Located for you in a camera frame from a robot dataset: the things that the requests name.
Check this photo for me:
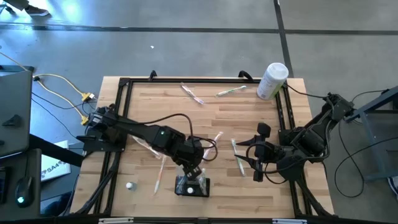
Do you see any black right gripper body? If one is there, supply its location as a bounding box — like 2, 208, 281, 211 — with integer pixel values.
253, 123, 280, 183

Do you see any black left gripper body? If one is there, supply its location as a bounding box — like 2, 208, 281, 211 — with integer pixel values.
177, 138, 205, 170

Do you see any green toothbrush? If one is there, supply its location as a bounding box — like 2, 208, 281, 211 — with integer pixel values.
216, 85, 248, 97
230, 138, 247, 177
198, 167, 208, 195

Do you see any red wrapped toothbrush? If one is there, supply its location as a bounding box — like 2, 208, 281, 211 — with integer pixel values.
201, 130, 224, 161

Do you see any pink purple wrapped toothbrush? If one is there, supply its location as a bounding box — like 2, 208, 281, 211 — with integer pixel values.
180, 82, 205, 106

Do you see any white wipes canister green label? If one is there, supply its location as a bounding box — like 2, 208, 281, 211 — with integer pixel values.
256, 62, 290, 101

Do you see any grey metal cart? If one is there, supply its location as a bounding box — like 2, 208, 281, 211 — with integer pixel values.
345, 84, 398, 183

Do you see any person's shoe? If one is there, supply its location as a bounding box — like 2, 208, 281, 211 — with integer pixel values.
387, 175, 398, 202
24, 3, 51, 17

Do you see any white printed box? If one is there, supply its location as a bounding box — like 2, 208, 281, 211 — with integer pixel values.
40, 139, 72, 182

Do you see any black computer mouse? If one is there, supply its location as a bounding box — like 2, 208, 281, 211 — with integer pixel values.
14, 175, 34, 208

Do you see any dark grey desk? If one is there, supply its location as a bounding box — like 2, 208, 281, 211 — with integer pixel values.
0, 148, 43, 222

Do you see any grey monitor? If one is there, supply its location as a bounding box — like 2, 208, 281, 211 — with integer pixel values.
0, 64, 34, 158

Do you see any black keyboard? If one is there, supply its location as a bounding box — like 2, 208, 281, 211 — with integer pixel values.
0, 167, 7, 205

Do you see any person's leg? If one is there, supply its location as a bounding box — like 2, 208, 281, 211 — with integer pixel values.
2, 0, 30, 11

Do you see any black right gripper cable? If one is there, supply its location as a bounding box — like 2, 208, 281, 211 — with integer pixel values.
245, 142, 330, 184

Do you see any black wire organizer rack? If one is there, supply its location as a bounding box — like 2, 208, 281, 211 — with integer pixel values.
174, 175, 212, 199

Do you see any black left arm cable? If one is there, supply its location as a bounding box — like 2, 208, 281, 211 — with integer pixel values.
136, 112, 219, 162

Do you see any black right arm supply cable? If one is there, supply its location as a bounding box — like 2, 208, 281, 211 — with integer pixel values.
284, 82, 328, 100

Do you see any silver frame bracket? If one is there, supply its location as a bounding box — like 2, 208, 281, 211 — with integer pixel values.
272, 218, 308, 224
98, 217, 134, 224

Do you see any black aluminium frame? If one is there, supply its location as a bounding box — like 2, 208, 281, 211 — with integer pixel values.
70, 70, 335, 224

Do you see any yellow cable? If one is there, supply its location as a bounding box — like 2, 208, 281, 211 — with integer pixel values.
0, 51, 94, 101
37, 80, 91, 126

